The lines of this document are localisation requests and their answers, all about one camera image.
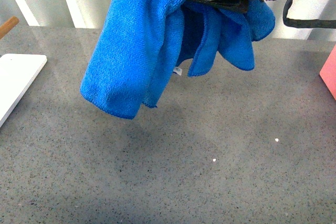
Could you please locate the blue microfiber cloth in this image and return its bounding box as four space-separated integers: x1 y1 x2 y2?
80 0 276 119

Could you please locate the wooden handle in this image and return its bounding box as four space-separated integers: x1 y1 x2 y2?
0 16 19 39

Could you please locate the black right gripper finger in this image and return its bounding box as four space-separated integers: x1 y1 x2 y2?
190 0 249 14

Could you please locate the white board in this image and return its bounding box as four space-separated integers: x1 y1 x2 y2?
1 54 47 125

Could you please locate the pink plastic bin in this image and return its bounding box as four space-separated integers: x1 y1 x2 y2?
319 46 336 99

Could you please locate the black cable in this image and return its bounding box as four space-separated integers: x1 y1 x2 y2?
282 0 336 29

